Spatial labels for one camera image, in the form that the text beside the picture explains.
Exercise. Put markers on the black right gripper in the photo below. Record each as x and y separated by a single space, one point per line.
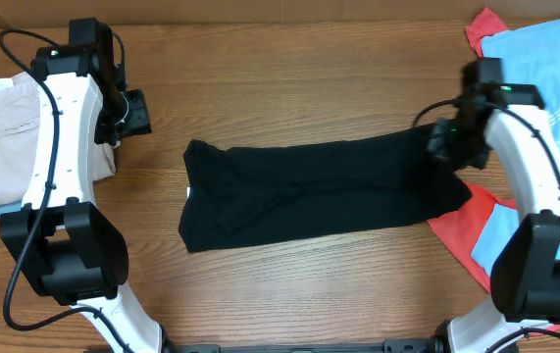
477 159

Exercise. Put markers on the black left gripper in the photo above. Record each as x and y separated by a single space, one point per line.
138 125

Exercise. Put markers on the black t-shirt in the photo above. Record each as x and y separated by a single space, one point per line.
246 196

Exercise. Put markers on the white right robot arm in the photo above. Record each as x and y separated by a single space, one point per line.
524 295

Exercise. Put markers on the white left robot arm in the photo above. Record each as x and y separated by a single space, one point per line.
62 244

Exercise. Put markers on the red t-shirt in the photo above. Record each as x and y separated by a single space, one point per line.
477 232

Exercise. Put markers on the light blue t-shirt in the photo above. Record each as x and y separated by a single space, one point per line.
529 55

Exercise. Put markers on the beige folded trousers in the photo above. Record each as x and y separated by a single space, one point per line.
0 142

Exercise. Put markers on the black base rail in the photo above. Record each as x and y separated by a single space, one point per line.
405 345

